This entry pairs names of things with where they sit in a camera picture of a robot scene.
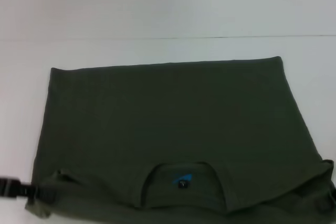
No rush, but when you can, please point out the dark green FREE t-shirt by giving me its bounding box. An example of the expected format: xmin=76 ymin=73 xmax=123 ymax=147
xmin=25 ymin=56 xmax=336 ymax=224

